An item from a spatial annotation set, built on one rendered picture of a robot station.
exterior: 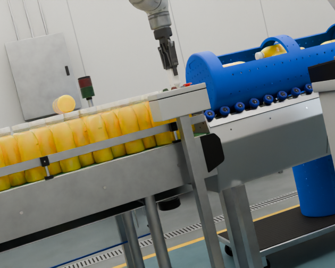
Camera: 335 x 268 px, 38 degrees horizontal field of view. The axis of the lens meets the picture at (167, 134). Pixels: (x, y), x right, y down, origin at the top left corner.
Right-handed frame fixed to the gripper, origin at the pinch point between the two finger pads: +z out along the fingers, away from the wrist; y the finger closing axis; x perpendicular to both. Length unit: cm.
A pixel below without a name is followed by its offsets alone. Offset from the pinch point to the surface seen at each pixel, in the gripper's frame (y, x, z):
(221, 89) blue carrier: -4.7, -17.9, 9.6
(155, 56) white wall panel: 339, -130, -36
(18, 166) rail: -11, 69, 18
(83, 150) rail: -11, 46, 19
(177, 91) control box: -24.7, 10.6, 5.9
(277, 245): 40, -54, 101
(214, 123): -2.4, -12.3, 22.9
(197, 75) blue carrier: 9.0, -15.0, 1.6
